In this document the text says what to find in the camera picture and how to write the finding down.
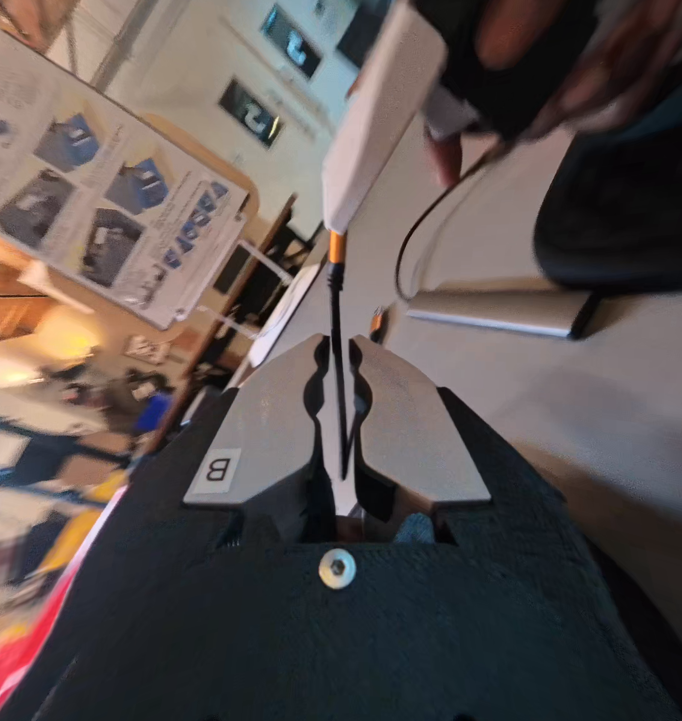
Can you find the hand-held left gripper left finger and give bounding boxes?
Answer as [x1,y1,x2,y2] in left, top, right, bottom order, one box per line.
[183,333,333,506]

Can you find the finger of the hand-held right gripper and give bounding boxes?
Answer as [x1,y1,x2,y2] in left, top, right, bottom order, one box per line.
[321,0,449,234]

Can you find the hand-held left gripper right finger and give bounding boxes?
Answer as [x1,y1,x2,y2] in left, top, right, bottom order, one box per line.
[349,335,493,522]

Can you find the grey usb hub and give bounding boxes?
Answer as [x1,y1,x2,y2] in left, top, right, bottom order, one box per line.
[405,276,601,340]

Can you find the red plastic bin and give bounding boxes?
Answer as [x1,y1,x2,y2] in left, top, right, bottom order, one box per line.
[0,569,94,721]

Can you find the person's right hand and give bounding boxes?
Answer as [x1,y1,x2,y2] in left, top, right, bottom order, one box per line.
[425,0,682,189]

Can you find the black phone sign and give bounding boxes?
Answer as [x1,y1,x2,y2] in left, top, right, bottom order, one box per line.
[261,3,323,80]
[218,78,283,148]

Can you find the blue storage bin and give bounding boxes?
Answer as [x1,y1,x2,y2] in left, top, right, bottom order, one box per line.
[133,393,174,433]

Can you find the white document stand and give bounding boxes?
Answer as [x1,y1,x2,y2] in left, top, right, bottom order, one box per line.
[174,239,326,368]

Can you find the row of yellow bins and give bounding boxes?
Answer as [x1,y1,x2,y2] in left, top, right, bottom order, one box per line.
[36,470,130,572]

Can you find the printed instruction sheet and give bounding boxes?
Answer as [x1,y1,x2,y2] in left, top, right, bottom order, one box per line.
[0,31,250,330]

